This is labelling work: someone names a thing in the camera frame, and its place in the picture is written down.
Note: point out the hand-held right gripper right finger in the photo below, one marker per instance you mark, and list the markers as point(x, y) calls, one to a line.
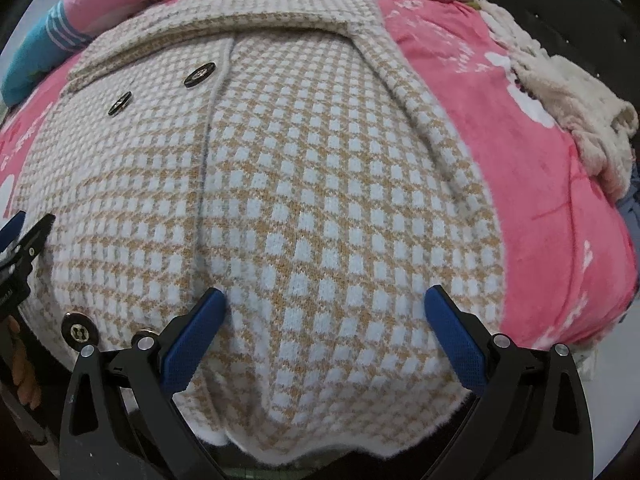
point(457, 340)

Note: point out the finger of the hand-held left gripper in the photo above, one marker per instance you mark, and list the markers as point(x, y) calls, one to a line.
point(35, 242)
point(12, 232)

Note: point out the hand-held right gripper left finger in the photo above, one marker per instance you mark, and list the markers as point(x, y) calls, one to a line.
point(192, 340)

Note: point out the beige checked knit coat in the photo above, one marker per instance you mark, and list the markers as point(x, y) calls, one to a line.
point(300, 200)

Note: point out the person's left hand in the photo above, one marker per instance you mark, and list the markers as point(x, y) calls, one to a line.
point(22, 365)

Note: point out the pink floral bed sheet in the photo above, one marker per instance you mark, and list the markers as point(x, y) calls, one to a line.
point(530, 185)

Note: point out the dark blue cloth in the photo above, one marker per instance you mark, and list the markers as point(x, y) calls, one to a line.
point(632, 200)

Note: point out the cream knitted garment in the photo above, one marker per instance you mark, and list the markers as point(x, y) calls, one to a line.
point(565, 85)

